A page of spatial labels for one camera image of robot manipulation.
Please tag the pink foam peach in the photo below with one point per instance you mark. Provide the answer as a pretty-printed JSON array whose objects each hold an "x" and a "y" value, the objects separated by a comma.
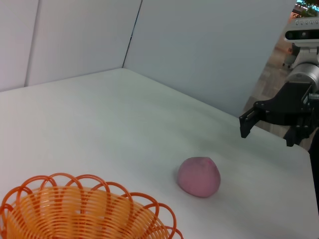
[{"x": 198, "y": 176}]

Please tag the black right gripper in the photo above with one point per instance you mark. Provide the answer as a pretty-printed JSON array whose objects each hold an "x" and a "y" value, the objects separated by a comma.
[{"x": 289, "y": 107}]

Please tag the silver camera mount bracket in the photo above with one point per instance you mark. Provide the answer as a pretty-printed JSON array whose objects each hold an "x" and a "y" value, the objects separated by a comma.
[{"x": 307, "y": 53}]

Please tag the dark robot torso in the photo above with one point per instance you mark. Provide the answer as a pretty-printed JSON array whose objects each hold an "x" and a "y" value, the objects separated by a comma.
[{"x": 315, "y": 194}]

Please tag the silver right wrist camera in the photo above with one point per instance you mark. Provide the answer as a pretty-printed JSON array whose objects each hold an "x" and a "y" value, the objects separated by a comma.
[{"x": 302, "y": 32}]

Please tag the dark office chair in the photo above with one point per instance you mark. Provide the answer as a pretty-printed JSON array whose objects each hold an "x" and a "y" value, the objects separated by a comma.
[{"x": 290, "y": 57}]

